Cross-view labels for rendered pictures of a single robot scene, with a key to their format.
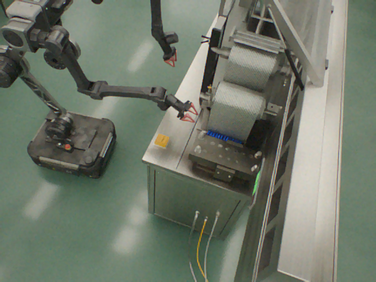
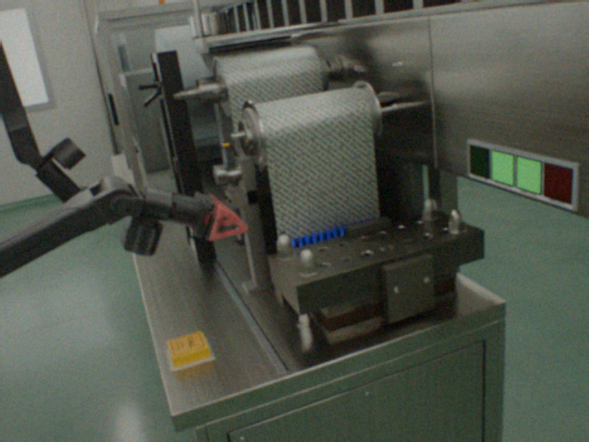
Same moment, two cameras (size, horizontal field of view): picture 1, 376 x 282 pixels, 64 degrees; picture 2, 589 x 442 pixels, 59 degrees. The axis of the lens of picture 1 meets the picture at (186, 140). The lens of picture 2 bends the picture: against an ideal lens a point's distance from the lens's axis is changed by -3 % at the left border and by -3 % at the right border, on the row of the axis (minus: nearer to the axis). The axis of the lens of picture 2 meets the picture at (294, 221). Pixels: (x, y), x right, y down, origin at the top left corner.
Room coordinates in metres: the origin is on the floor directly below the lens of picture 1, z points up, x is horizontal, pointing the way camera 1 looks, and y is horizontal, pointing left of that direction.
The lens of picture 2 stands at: (0.15, 0.37, 1.44)
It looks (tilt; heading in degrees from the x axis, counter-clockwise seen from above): 20 degrees down; 331
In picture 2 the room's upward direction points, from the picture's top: 8 degrees counter-clockwise
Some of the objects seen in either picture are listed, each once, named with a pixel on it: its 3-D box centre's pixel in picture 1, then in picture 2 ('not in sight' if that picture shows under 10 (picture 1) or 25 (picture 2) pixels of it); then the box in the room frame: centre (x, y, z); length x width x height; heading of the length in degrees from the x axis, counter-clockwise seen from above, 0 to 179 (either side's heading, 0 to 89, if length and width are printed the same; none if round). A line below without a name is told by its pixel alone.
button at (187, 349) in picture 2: (161, 140); (188, 349); (1.02, 0.15, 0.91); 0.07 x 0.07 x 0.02; 78
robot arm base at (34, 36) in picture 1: (40, 39); not in sight; (1.10, 0.75, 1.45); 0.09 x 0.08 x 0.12; 176
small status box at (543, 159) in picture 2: (257, 183); (516, 170); (0.68, -0.35, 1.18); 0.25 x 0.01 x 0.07; 168
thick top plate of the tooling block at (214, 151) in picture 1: (227, 156); (376, 256); (0.92, -0.24, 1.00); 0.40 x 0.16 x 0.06; 78
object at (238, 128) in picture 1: (228, 126); (327, 193); (1.04, -0.22, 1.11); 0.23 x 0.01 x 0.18; 78
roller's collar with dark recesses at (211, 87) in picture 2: (226, 53); (211, 89); (1.38, -0.14, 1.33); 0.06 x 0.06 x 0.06; 78
